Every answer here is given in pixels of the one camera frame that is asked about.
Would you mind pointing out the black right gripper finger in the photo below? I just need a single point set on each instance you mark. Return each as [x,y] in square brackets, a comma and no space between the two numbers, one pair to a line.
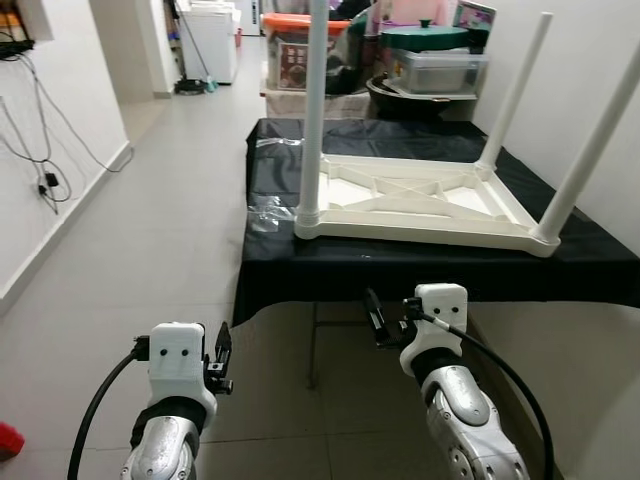
[375,315]

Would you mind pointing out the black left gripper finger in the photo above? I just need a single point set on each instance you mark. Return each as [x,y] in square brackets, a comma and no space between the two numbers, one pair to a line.
[223,342]

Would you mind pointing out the white plastic table top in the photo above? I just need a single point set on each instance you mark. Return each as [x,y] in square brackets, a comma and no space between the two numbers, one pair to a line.
[430,225]

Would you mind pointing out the black tablecloth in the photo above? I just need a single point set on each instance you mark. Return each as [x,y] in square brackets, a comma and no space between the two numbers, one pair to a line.
[420,275]

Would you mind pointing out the clear plastic bag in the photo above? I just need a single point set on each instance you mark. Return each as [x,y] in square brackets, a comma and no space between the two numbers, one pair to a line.
[268,218]

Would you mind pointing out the black basin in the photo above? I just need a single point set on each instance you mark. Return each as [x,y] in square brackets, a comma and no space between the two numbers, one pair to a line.
[410,102]

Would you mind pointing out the red plastic stool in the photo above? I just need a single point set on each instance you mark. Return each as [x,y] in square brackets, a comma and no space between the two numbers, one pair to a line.
[10,442]

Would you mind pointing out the stone ledge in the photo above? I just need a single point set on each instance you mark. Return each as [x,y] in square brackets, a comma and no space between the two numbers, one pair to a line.
[300,105]

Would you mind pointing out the black power adapter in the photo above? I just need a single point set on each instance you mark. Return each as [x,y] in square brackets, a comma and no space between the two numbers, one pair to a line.
[48,181]

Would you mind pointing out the clear plastic storage box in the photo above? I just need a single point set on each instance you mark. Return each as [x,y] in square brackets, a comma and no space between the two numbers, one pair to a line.
[440,72]

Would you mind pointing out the black plastic bag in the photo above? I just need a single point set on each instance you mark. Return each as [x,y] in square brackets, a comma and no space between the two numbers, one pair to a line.
[352,55]

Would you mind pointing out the green pot lid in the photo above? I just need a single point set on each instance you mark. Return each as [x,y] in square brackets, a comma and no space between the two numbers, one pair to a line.
[425,38]

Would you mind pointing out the pink box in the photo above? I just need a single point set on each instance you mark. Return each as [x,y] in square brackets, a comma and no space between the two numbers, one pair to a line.
[415,10]

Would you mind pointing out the black and orange device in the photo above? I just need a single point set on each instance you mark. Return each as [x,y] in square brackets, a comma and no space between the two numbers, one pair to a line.
[12,30]

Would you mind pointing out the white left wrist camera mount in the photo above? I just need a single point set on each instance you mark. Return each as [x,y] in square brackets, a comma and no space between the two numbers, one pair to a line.
[178,360]

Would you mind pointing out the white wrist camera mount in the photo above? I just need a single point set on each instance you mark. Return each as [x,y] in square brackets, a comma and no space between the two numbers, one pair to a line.
[438,315]
[178,360]

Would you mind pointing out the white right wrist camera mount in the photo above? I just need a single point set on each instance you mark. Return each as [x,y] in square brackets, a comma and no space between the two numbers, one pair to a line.
[438,315]

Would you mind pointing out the grey folding table frame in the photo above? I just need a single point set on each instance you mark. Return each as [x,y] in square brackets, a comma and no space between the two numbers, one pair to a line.
[312,345]

